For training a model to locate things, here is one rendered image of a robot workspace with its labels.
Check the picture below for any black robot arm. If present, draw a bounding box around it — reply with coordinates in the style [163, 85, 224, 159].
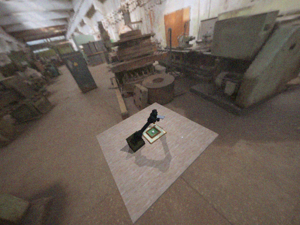
[133, 109, 158, 140]

